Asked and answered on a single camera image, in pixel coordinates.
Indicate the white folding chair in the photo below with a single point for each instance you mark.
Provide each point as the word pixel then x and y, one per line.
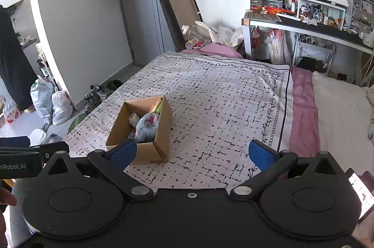
pixel 318 49

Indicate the white black printed blanket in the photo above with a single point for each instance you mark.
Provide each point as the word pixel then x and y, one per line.
pixel 210 107

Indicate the paper cup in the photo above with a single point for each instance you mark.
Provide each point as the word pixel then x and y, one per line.
pixel 191 44

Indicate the black hanging garment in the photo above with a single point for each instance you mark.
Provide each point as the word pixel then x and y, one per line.
pixel 14 60

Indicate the dark slipper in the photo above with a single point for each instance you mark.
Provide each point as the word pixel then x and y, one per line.
pixel 111 85
pixel 118 82

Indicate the grey door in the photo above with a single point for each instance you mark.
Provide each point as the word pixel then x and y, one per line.
pixel 146 25

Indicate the hanging printed plastic bag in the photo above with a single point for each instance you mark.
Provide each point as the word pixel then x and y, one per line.
pixel 276 46

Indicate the grey plastic bag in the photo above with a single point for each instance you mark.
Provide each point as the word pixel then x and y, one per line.
pixel 42 96

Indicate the grey sneaker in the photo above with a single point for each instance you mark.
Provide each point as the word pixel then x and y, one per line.
pixel 91 100
pixel 102 91

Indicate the white sock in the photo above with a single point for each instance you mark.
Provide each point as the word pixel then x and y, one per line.
pixel 133 118

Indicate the cardboard box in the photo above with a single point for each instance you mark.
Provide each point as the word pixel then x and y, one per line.
pixel 157 134

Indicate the white desk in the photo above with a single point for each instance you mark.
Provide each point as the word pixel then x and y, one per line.
pixel 321 28

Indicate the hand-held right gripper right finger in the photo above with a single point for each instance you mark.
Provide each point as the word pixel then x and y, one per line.
pixel 261 155

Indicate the white laptop stand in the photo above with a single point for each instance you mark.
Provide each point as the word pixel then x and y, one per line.
pixel 304 2

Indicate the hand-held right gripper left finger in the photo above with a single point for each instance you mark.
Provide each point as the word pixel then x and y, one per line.
pixel 122 153

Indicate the clear small drawer cabinet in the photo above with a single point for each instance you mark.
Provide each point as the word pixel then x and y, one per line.
pixel 363 5

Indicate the grey pink plush mouse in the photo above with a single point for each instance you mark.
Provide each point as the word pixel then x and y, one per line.
pixel 147 125

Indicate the red white plastic bag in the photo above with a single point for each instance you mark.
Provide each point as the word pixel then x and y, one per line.
pixel 11 113

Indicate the white pink plastic bag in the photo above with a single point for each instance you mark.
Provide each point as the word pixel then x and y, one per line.
pixel 62 107

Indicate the orange soft toy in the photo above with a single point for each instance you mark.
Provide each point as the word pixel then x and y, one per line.
pixel 156 106

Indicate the green leaf-shaped rug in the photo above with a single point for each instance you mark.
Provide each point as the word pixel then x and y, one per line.
pixel 76 123

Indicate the clear plastic bag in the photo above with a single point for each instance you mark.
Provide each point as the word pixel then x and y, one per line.
pixel 223 33

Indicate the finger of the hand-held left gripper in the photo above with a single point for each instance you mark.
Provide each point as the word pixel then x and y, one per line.
pixel 54 148

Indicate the person's left hand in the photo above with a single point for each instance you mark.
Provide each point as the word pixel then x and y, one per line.
pixel 7 196

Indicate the flat cardboard sheet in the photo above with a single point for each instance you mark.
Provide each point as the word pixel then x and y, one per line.
pixel 181 14

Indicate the smartphone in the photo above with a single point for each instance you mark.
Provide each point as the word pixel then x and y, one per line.
pixel 361 192

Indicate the white duvet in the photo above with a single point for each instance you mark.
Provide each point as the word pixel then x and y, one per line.
pixel 341 113

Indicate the clear plastic bottle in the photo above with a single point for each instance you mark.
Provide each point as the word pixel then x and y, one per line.
pixel 192 31

